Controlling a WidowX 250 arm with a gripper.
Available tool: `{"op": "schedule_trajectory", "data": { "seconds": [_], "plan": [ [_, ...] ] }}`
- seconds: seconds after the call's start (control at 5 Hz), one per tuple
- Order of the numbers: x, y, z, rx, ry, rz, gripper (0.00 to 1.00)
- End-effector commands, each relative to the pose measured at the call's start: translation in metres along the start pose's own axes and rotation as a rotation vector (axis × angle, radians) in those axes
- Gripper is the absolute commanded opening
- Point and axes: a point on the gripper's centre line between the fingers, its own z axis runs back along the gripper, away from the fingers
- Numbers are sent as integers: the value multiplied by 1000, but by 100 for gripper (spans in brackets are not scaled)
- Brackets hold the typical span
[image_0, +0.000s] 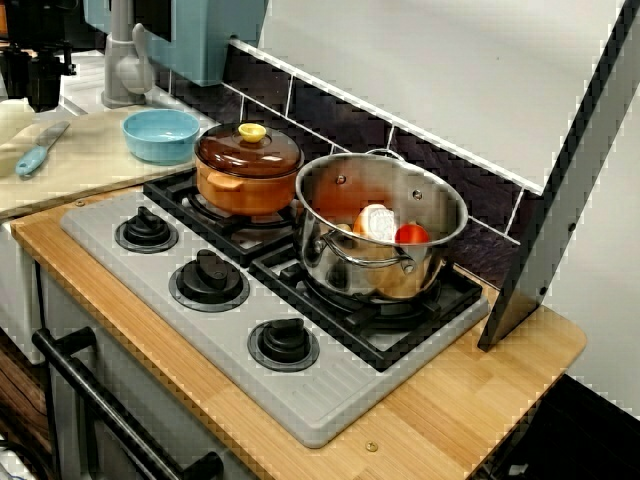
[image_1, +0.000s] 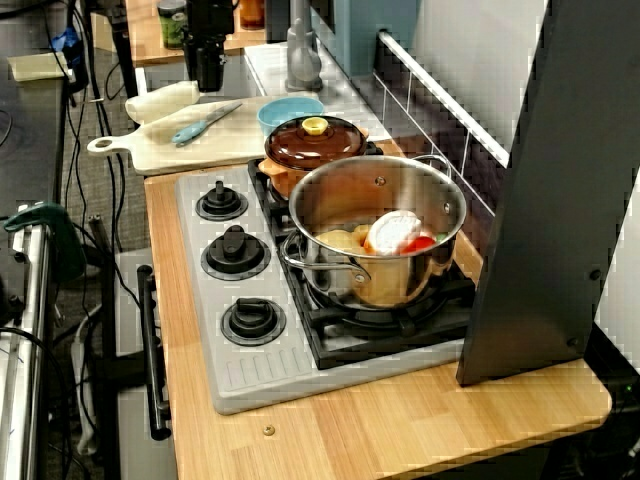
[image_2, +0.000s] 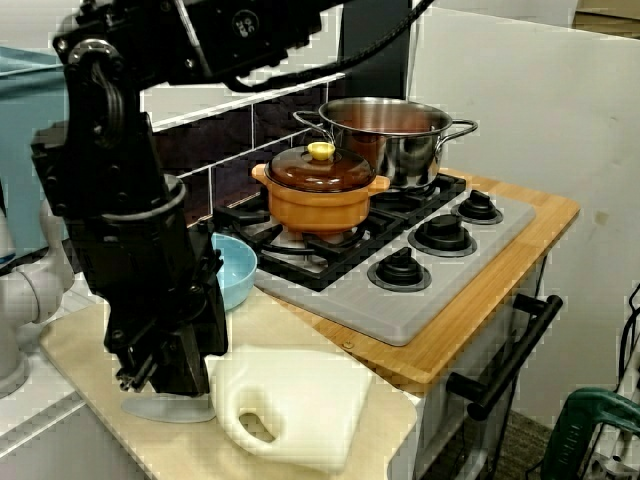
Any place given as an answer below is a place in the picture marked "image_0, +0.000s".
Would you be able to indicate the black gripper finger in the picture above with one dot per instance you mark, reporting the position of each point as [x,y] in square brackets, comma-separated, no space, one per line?
[46,82]
[16,75]

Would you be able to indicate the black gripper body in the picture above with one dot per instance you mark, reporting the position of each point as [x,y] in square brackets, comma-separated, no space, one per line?
[45,50]

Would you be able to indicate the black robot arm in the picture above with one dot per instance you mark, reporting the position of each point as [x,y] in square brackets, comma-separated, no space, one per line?
[30,22]

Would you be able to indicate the white toy sink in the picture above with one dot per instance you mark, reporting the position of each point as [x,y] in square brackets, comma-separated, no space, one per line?
[85,85]

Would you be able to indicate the grey toy faucet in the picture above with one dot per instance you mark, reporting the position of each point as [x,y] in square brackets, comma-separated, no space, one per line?
[120,65]

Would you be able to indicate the cream cutting board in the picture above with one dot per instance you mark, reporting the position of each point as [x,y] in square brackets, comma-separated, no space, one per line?
[90,165]

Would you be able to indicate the light blue bowl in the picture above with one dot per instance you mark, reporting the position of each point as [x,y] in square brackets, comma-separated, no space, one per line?
[160,137]

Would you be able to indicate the teal plastic box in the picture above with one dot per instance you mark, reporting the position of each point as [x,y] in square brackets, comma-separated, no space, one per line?
[200,35]

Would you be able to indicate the black burner grate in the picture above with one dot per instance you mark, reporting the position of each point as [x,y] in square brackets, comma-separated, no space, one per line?
[370,335]
[170,192]

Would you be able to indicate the black stove knob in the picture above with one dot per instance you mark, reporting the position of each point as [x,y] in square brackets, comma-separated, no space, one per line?
[207,280]
[282,345]
[145,231]

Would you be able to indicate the brown lid with yellow knob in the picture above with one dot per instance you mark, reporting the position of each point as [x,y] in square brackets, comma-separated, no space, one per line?
[240,159]

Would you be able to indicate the orange toy pot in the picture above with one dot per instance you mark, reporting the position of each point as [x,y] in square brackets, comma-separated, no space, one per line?
[250,194]

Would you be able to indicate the dark tile backsplash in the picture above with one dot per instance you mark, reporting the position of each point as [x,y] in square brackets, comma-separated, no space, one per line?
[340,115]

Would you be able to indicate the grey toy stove top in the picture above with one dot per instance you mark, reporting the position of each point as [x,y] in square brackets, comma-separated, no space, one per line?
[210,350]

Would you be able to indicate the yellow toy potato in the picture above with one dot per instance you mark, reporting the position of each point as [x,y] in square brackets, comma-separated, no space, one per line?
[344,228]

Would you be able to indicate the stainless steel pot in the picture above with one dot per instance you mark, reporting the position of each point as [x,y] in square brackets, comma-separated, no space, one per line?
[350,270]

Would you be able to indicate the white and orange toy bread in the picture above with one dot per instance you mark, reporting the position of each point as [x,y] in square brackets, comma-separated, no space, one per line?
[375,222]

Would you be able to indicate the white toy kitchen cabinet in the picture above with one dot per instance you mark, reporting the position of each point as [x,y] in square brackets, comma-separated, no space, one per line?
[65,440]

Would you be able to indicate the red toy tomato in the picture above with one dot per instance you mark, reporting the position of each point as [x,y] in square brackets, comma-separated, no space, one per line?
[412,234]

